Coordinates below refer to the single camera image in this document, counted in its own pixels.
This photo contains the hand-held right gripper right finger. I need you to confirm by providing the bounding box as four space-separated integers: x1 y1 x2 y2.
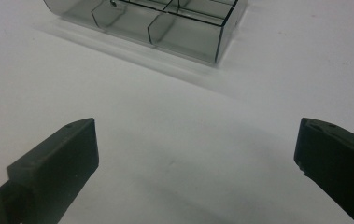
293 117 354 224

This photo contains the clear grey plastic organizer box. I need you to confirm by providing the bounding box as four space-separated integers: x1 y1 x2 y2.
43 0 249 65

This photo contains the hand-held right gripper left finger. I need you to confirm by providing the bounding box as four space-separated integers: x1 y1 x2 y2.
0 117 100 224

